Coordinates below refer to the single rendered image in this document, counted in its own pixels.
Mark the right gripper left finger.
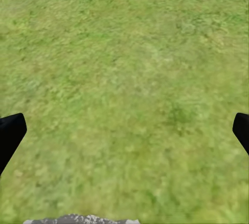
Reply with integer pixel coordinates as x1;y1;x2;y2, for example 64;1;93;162
0;113;27;175

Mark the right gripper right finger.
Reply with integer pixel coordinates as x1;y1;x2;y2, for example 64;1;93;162
232;113;249;154

